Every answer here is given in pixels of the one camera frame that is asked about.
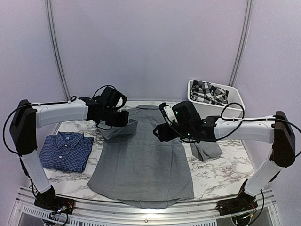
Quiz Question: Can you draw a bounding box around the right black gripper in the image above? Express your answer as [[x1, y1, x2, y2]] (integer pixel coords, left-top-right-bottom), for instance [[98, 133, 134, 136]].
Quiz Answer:
[[153, 122, 193, 142]]

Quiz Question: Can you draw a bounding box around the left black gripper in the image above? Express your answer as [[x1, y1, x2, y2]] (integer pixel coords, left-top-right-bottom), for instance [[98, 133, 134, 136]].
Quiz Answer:
[[103, 107, 129, 127]]

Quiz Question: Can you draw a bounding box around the grey long sleeve shirt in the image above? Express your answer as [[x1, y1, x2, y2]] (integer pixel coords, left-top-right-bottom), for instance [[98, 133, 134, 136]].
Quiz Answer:
[[87, 104, 223, 209]]

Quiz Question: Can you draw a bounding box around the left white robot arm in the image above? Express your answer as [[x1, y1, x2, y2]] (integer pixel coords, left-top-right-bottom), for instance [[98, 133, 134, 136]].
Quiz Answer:
[[9, 85, 129, 210]]

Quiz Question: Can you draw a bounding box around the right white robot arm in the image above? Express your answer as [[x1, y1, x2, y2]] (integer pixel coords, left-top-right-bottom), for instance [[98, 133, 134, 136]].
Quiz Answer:
[[153, 101, 297, 211]]

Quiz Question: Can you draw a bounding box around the black white plaid shirt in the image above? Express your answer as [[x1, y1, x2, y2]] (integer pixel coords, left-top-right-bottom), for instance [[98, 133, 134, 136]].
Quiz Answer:
[[190, 80, 229, 106]]

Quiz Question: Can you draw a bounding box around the white plastic bin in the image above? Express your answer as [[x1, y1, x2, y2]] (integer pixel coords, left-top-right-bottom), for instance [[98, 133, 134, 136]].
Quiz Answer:
[[187, 79, 246, 118]]

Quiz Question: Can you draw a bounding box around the folded blue checkered shirt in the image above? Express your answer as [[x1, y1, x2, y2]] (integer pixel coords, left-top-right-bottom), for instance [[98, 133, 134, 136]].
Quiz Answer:
[[39, 132, 94, 173]]

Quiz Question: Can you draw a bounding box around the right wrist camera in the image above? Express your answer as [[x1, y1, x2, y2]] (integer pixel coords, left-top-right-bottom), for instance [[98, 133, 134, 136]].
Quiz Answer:
[[159, 102, 176, 125]]

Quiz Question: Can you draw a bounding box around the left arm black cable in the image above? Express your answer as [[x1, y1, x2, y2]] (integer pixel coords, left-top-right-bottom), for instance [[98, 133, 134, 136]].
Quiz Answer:
[[2, 84, 127, 156]]

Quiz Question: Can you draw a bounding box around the aluminium front frame rail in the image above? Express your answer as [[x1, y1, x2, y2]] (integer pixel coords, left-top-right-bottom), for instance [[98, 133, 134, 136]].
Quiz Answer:
[[9, 186, 283, 226]]

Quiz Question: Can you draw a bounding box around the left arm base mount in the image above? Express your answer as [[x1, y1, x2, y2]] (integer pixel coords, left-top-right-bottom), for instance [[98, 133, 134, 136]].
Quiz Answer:
[[34, 186, 75, 214]]

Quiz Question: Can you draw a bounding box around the left aluminium wall post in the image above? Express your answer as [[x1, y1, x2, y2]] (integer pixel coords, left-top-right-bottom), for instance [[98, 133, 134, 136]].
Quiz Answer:
[[45, 0, 71, 100]]

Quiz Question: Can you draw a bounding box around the aluminium wall post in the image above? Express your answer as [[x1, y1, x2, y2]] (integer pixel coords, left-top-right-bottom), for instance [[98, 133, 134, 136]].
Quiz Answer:
[[45, 0, 71, 100], [229, 0, 253, 87]]

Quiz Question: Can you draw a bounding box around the right aluminium wall post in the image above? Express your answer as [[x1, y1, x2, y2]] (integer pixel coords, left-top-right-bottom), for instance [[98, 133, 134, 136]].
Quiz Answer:
[[229, 0, 253, 87]]

